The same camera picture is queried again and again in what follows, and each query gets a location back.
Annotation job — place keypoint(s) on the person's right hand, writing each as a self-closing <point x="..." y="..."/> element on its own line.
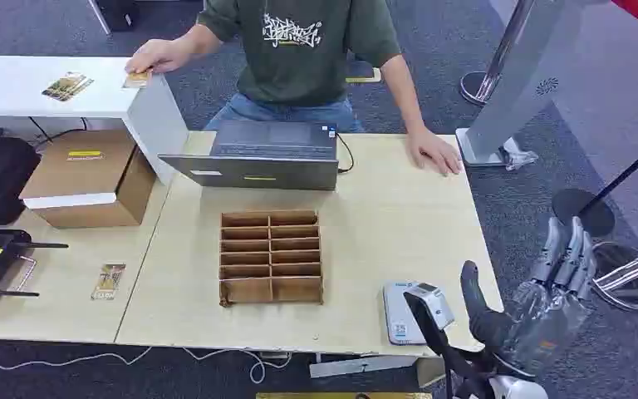
<point x="156" y="55"/>

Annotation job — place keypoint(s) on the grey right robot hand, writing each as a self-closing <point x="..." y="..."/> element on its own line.
<point x="544" y="330"/>

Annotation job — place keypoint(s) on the person's left hand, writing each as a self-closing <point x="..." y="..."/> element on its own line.
<point x="434" y="151"/>

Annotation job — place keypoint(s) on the gold printed card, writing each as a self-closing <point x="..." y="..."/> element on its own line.
<point x="136" y="81"/>
<point x="109" y="282"/>

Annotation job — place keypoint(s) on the black case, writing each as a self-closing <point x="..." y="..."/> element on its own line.
<point x="116" y="12"/>

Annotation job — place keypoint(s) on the white furniture leg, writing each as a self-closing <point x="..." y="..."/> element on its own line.
<point x="100" y="16"/>

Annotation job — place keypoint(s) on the chrome stanchion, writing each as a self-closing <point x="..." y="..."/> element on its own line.
<point x="476" y="87"/>
<point x="633" y="278"/>

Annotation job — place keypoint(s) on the clear plastic bag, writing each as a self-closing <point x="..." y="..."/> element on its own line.
<point x="519" y="157"/>

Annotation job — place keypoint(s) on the stack of printed cards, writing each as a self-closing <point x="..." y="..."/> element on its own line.
<point x="67" y="86"/>

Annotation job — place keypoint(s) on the yellow floor marker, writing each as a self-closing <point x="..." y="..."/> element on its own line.
<point x="363" y="80"/>

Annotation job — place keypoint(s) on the silver kiosk stand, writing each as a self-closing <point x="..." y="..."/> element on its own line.
<point x="522" y="82"/>

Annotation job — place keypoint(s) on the pale desk leg panel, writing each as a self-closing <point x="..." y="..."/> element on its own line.
<point x="429" y="371"/>

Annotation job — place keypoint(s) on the black stanchion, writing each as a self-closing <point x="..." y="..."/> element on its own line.
<point x="575" y="206"/>

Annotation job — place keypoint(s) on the person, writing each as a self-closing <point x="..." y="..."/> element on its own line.
<point x="297" y="60"/>

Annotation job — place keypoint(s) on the brown cardboard box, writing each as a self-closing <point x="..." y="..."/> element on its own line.
<point x="82" y="176"/>

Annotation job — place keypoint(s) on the white side table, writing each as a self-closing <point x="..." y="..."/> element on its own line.
<point x="16" y="85"/>

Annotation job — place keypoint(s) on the grey flat device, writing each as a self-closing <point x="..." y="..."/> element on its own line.
<point x="396" y="308"/>

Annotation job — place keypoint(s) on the grey laptop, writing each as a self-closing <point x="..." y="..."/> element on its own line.
<point x="264" y="170"/>

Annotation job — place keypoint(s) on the wooden card box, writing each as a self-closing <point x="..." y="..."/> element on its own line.
<point x="270" y="258"/>

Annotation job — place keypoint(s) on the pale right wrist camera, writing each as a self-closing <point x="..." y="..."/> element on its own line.
<point x="434" y="305"/>

